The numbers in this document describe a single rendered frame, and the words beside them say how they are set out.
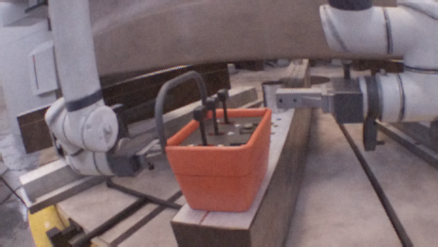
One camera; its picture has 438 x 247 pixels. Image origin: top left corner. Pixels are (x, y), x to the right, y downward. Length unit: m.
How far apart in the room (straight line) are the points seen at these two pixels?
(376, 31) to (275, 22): 0.68
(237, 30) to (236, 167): 0.75
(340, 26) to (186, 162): 0.32
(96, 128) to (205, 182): 0.21
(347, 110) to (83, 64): 0.44
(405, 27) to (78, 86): 0.57
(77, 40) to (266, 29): 0.75
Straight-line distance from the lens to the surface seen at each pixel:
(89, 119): 0.53
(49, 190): 1.64
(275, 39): 1.11
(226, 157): 0.45
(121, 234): 1.19
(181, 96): 2.83
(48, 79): 4.66
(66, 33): 0.54
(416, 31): 0.49
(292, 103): 0.50
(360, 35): 0.48
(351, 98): 0.44
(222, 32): 1.16
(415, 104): 0.50
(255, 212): 0.51
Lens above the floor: 0.97
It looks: 17 degrees down
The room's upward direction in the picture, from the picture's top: 8 degrees counter-clockwise
